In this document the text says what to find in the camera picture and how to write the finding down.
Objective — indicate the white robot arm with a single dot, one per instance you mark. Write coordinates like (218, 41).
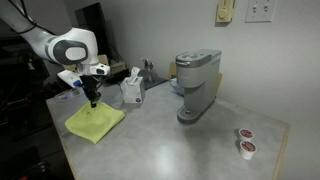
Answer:
(76, 47)

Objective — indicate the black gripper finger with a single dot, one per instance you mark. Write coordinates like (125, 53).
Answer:
(95, 100)
(91, 102)

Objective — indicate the coffee pod far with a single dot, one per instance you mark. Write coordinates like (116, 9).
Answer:
(245, 134)

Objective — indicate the grey pod coffee maker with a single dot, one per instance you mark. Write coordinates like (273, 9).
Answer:
(197, 74)

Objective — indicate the wooden chair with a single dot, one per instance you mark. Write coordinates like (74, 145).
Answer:
(103, 59)

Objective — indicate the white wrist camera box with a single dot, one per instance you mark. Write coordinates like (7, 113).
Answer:
(71, 78)

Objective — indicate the coffee pod near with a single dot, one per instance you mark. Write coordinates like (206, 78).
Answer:
(247, 149)

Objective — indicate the grey tissue box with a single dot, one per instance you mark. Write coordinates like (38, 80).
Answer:
(133, 91)

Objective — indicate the white light switch plate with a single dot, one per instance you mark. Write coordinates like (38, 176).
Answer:
(259, 11)

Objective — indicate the yellow-green microfiber towel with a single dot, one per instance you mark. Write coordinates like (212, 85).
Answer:
(94, 123)

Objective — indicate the coffee pod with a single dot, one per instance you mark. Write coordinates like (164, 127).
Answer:
(247, 149)
(245, 134)

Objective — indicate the glass jar with metal tools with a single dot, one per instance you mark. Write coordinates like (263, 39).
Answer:
(148, 70)

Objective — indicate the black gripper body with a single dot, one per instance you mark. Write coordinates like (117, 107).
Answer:
(90, 86)

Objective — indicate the dark blue cloth mat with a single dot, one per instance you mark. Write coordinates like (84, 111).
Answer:
(156, 82)

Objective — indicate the beige wall thermostat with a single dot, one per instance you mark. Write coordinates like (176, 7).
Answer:
(225, 11)

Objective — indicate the white tissue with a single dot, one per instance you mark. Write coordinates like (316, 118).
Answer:
(134, 75)

